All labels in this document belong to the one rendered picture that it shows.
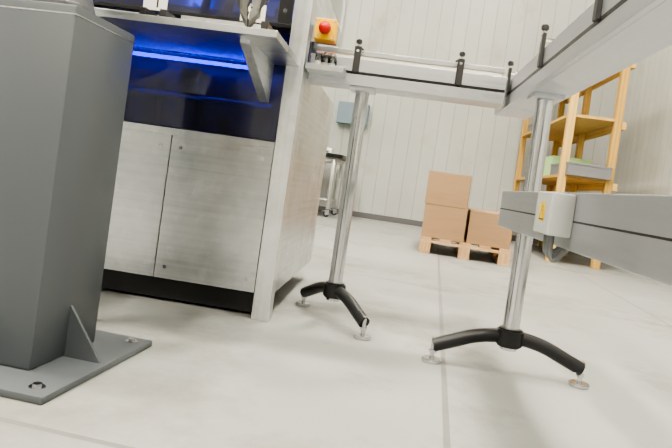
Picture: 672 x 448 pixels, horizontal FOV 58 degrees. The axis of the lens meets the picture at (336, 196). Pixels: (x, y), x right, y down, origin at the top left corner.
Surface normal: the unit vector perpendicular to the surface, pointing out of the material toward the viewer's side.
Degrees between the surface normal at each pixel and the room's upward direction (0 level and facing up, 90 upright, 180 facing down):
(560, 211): 90
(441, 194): 90
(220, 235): 90
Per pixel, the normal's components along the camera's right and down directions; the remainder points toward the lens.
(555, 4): -0.16, 0.00
